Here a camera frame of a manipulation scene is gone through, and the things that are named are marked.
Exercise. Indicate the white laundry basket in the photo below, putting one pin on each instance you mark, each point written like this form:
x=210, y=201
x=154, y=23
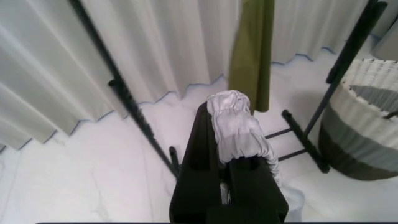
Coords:
x=357, y=130

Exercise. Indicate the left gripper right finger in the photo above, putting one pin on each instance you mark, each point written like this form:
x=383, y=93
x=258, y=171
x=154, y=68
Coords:
x=255, y=189

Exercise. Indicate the black clothes rack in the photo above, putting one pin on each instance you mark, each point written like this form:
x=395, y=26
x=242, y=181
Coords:
x=130, y=102

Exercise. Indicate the green long-sleeved shirt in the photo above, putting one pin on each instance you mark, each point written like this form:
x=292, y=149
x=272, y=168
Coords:
x=252, y=56

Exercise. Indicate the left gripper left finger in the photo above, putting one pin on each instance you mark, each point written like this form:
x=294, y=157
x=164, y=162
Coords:
x=196, y=174

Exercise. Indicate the white curtain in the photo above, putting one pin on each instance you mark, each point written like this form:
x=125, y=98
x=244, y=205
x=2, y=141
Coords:
x=93, y=46

